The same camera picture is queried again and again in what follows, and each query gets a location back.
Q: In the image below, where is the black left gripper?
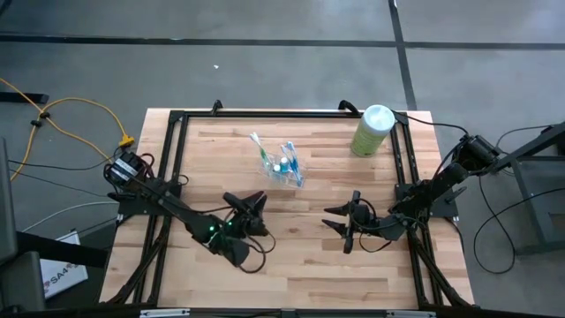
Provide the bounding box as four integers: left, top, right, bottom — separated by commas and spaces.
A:
222, 190, 271, 238

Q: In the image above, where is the silver rail bracket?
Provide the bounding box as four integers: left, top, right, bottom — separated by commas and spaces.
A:
386, 310, 437, 318
139, 308, 192, 318

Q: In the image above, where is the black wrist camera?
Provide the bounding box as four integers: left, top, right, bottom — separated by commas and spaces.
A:
237, 212, 262, 236
353, 205, 377, 229

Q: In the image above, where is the black metal beam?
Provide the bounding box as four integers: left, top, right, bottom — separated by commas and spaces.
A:
15, 231, 109, 269

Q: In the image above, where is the thin black floor cable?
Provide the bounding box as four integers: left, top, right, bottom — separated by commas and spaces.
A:
7, 169, 111, 199
7, 158, 111, 171

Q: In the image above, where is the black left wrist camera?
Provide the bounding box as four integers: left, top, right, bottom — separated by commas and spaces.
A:
237, 212, 262, 236

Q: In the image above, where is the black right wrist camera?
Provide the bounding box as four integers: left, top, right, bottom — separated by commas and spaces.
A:
353, 205, 377, 229

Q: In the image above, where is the black aluminium table frame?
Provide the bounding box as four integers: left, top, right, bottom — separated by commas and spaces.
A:
105, 99, 471, 309

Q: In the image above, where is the blue white toothbrush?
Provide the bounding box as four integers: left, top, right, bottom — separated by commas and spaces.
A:
286, 140, 306, 187
280, 145, 298, 176
284, 142, 302, 180

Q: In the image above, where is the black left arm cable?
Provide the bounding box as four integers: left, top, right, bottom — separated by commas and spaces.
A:
193, 205, 277, 275

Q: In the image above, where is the white printed sign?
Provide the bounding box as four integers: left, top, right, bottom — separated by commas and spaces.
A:
39, 228, 90, 300

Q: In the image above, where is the dark grey cabinet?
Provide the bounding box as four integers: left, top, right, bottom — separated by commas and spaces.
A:
0, 136, 48, 313

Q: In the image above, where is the yellow extension cable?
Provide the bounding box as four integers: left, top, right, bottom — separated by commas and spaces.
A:
0, 78, 136, 183

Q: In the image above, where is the white floor cable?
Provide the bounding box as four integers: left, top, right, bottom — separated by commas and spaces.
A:
21, 201, 122, 233

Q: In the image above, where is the green wipes canister white lid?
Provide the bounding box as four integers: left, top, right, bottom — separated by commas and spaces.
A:
350, 103, 396, 159

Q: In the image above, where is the clear acrylic organizer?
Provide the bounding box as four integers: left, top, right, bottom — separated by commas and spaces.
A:
256, 149, 308, 190

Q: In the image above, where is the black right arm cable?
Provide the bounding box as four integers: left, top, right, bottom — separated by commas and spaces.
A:
356, 197, 399, 254

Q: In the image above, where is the black camera mount rail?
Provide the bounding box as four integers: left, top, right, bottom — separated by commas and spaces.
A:
0, 303, 565, 318

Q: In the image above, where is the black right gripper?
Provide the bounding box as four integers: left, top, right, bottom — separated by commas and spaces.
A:
320, 190, 379, 255

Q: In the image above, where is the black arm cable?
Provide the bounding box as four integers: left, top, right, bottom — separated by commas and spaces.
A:
356, 197, 399, 254
193, 205, 277, 275

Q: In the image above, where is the black flat floor bar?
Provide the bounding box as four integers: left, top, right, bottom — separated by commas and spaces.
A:
0, 91, 51, 106

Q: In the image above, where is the dark metal stand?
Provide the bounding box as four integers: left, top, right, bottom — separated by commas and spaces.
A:
486, 121, 565, 258

